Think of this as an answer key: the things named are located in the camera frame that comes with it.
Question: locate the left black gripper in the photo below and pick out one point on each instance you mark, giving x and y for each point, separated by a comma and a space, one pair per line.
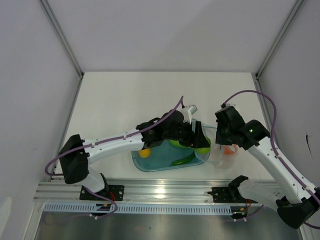
199, 139

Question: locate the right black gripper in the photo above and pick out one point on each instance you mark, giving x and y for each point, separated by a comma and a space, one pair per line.
219, 139

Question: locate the light green custard apple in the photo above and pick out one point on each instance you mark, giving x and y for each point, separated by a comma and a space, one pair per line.
204, 150

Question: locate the green bell pepper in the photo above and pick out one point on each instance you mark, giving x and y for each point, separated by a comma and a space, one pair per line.
175, 143

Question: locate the clear zip top bag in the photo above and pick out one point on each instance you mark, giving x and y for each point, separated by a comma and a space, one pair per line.
215, 158

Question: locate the yellow round fruit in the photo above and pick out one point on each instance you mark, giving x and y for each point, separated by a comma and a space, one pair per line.
145, 153

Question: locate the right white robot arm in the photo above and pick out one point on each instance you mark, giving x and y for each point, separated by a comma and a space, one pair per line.
296, 199

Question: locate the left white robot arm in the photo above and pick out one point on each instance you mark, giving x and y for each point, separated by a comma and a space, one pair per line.
78, 154

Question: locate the dark green chili pepper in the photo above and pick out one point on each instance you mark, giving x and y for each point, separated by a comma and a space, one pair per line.
183, 161

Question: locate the teal plastic tray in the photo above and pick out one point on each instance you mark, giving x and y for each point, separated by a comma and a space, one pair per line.
162, 156

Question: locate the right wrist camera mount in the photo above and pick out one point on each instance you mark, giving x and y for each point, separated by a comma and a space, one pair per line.
224, 105

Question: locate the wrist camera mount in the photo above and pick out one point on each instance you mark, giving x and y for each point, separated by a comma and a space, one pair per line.
188, 112
224, 105

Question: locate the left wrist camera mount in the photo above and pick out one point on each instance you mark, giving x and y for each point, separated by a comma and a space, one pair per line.
188, 112

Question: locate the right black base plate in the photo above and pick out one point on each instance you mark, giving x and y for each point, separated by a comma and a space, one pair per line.
224, 195

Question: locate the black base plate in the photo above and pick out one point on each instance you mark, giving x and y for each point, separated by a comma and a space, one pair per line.
224, 195
115, 193

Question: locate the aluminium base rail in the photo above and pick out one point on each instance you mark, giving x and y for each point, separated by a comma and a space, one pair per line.
143, 191

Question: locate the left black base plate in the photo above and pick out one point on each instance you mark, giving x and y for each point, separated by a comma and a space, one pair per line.
115, 193

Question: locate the right aluminium frame post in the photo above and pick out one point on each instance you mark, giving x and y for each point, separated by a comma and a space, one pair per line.
280, 36

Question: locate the aluminium frame post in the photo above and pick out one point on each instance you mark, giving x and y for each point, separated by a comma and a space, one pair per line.
280, 36
52, 19

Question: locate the white slotted cable duct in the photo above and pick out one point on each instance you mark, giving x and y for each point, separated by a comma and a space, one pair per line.
134, 208

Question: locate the left aluminium frame post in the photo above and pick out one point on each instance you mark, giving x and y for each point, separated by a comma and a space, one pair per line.
52, 19

